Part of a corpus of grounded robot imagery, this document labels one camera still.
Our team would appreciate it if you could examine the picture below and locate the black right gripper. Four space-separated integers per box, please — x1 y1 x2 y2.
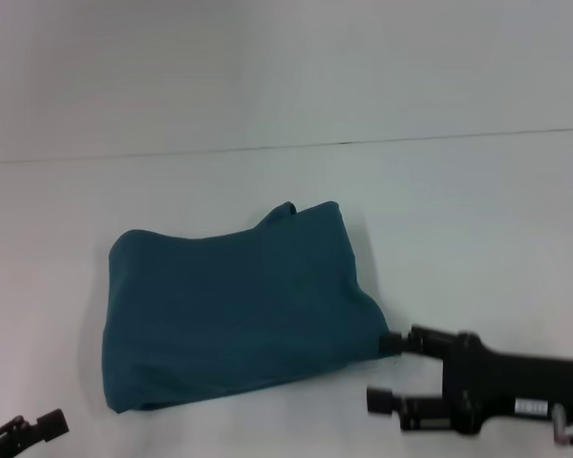
366 323 573 437

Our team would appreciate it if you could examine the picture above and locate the teal t-shirt with FREE print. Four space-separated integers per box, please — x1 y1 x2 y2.
99 199 393 413

